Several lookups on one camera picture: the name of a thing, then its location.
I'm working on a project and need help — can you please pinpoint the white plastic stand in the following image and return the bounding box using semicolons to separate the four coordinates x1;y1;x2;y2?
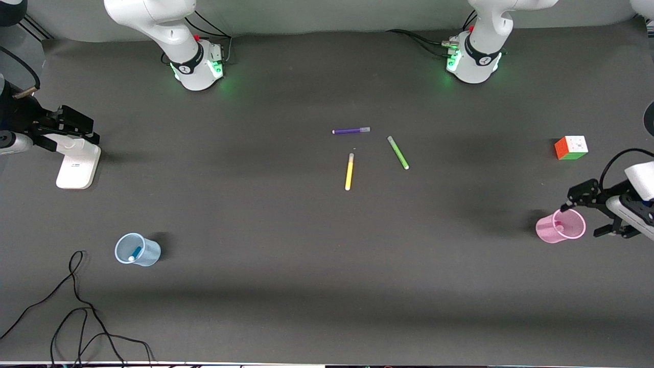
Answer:
52;136;102;190

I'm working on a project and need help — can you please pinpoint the colourful puzzle cube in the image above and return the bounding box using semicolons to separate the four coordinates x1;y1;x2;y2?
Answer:
554;135;589;161

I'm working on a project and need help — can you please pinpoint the pink cup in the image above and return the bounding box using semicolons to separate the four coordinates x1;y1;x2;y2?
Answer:
535;208;586;244

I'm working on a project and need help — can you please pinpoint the light blue cup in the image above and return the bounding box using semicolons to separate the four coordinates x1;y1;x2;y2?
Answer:
114;233;161;267

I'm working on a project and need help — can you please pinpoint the green marker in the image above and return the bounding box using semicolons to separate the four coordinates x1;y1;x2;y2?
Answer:
387;135;410;170

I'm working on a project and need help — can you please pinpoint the black frame rail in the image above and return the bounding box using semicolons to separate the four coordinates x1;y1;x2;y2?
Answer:
19;13;55;41

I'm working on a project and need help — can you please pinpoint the black cable on table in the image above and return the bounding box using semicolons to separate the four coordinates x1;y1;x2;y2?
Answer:
0;250;155;368

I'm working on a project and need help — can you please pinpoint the black right base cable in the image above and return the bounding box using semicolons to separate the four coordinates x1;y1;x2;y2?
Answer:
161;9;234;66

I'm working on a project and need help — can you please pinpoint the black base cable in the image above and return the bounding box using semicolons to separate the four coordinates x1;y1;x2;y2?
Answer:
161;9;234;66
385;11;478;57

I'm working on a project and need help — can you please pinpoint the black left base cable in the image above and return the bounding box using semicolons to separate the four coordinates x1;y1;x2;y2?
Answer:
385;11;478;57

